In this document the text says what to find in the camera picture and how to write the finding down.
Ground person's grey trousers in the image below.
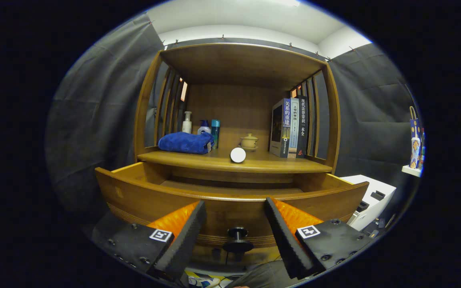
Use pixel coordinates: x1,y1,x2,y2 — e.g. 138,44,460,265
224,260,295,288

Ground beige lidded teacup with saucer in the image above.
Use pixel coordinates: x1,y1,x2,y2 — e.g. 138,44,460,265
240,133,259,152

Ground white shelf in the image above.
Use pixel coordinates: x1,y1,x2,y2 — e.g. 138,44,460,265
401,165,423,178

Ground white storage box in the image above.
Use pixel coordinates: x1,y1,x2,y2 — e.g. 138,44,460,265
341,175,397,231

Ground patterned paper cup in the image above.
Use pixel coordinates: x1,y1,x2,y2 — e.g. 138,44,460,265
411,137,421,168

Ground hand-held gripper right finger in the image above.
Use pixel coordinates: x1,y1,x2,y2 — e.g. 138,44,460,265
265,198,377,280

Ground teal bottle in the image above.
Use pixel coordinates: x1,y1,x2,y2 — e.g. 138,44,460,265
211,119,221,149

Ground blue towel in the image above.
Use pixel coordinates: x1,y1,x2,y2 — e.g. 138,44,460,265
158,132,215,155

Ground white tube with green print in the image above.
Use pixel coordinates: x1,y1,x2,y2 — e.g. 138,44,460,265
230,147,247,163

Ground wooden cabinet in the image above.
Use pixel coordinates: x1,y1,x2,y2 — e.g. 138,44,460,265
134,42,341,266

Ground black floor equipment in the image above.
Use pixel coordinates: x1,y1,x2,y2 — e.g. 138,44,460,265
361,214,395,238

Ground wooden drawer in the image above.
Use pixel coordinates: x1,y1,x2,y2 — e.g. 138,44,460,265
95,161,369,254

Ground person's patterned shoe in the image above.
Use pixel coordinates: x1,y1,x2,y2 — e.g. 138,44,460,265
184,270,235,288

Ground light blue spine book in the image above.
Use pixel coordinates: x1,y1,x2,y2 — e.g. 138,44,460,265
289,98,300,158

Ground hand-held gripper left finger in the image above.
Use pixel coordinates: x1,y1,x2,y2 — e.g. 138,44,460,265
92,200,207,281

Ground wooden countertop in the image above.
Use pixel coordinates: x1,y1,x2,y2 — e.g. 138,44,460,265
138,149,333,174

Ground blue patterned gift bag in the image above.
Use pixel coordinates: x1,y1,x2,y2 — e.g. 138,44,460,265
409,106,424,168

